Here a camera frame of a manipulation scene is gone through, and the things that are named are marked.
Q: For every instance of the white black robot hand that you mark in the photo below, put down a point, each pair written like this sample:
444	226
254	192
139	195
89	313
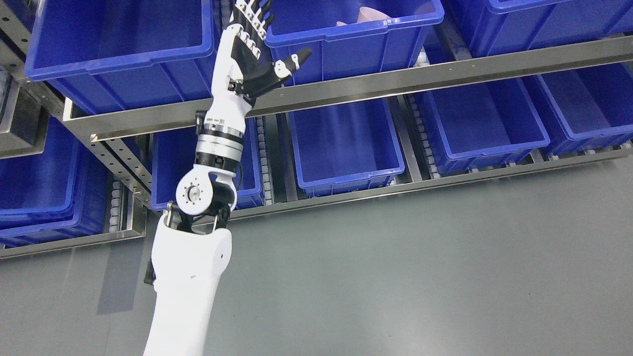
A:
240	76

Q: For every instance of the pink bowl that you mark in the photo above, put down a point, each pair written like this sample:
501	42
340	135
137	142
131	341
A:
367	14

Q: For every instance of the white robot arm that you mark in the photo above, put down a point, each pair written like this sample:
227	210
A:
192	243

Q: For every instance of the blue bin upper middle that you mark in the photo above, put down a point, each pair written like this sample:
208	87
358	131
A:
355	49

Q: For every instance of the blue bin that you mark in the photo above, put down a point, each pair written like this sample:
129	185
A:
355	49
117	55
345	147
481	125
494	27
55	195
173	156

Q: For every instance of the blue bin lower middle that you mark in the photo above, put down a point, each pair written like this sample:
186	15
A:
345	147

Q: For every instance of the blue bin lower left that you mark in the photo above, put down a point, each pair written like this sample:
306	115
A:
173	156

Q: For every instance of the blue bin upper left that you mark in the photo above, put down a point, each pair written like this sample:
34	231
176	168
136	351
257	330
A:
117	55

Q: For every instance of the blue bin far left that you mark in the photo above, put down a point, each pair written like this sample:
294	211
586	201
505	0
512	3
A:
55	195

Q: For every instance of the blue bin lower right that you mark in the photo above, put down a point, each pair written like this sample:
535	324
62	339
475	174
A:
481	125

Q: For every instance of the blue bin upper right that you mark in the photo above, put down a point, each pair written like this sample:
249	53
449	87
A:
494	27

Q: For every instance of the steel shelf frame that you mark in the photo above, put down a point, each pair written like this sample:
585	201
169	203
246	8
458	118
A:
103	134

